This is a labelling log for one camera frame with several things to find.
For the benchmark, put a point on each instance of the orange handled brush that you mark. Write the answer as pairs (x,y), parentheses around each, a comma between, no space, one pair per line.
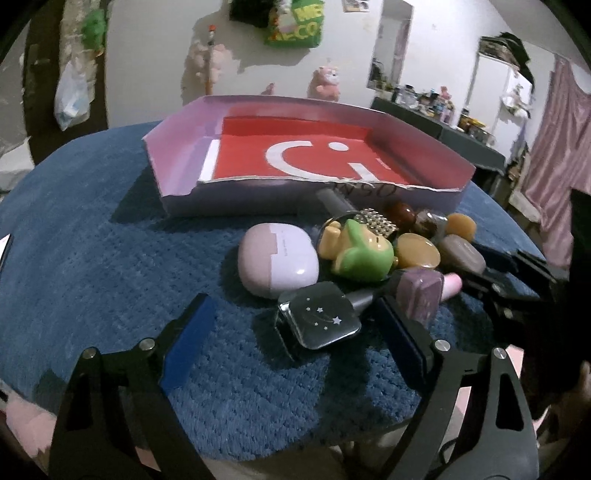
(208,86)

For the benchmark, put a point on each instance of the dark wooden door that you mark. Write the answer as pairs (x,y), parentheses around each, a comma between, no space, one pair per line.
(39,81)

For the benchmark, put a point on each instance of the lilac earbuds case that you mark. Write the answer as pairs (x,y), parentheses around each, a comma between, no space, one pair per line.
(276,257)

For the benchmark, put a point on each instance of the pink plush toy on wall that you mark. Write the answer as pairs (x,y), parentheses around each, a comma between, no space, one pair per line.
(325,84)

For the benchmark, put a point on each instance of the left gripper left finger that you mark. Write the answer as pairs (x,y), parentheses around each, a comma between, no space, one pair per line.
(115,420)

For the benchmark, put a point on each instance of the pink curtain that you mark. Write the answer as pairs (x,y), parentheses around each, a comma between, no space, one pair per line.
(560,162)

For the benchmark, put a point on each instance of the pink red cardboard box tray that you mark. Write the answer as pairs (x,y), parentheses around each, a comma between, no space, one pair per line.
(257,155)

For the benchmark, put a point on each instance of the green plush on door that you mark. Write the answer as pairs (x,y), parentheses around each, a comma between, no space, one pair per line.
(93,31)

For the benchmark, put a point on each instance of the grey-brown compact case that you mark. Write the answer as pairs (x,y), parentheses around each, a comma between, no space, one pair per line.
(460,253)

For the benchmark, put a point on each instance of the green tote bag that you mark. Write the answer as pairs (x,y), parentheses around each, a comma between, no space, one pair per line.
(296,24)

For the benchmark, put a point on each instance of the blue textured cushion cover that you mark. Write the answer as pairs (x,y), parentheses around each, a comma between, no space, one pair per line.
(95,261)

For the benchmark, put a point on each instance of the white plastic bag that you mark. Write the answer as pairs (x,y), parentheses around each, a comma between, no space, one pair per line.
(72,100)

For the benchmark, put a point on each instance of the black backpack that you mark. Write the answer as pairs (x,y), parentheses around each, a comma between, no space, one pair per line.
(252,12)

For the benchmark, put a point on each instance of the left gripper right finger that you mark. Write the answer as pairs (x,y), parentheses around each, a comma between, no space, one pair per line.
(473,421)

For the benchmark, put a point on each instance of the purple pink nail polish bottle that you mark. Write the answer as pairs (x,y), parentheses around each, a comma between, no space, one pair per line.
(419,292)

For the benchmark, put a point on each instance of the dark red round stone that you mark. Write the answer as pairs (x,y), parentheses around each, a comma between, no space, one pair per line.
(401,214)

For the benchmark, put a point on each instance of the orange round sponge puff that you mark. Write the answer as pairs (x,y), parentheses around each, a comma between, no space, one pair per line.
(414,250)

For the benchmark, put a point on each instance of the glitter filled small jar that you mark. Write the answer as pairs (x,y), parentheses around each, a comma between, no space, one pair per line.
(430,224)

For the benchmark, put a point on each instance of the dark green covered table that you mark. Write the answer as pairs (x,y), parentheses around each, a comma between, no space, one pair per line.
(469,148)

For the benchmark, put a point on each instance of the green yellow toy figure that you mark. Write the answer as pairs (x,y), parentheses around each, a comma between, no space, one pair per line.
(355,252)

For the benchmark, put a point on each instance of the black starry nail polish bottle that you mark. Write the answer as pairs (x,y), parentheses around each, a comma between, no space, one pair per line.
(313,319)

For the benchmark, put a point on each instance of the pale pink plush on wall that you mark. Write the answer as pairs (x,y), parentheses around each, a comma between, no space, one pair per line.
(198,54)

